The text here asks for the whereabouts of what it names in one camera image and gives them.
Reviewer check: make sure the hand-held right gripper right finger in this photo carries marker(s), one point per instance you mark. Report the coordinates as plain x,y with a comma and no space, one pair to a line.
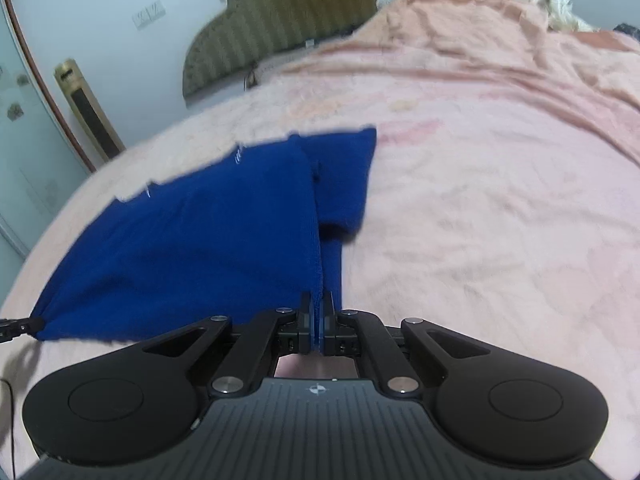
330,327

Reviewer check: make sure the brown flower sticker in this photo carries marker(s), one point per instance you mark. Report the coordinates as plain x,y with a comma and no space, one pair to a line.
22,79
14,111

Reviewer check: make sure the blue beaded sweater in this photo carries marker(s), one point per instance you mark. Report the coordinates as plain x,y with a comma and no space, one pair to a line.
200,240

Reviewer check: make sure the olive padded headboard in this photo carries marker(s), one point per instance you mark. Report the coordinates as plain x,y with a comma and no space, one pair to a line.
280,15

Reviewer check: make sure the dark cloth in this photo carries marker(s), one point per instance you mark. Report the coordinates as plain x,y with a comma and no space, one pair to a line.
627,31

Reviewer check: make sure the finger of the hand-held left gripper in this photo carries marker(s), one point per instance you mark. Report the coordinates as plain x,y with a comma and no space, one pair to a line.
17,328

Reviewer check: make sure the pink bed sheet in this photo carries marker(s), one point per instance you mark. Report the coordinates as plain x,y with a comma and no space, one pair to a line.
475,220

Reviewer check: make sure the glass wardrobe door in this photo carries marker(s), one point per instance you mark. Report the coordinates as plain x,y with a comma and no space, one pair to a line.
25,160

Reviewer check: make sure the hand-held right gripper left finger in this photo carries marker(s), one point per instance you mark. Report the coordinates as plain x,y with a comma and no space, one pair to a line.
306,326

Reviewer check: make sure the peach blanket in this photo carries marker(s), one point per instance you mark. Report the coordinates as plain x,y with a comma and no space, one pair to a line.
500,45

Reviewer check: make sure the gold tower air conditioner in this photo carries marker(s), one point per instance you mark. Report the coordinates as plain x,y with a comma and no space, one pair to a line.
87,110

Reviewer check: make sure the patterned pillow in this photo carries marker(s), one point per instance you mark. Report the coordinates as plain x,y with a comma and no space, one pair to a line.
267,66

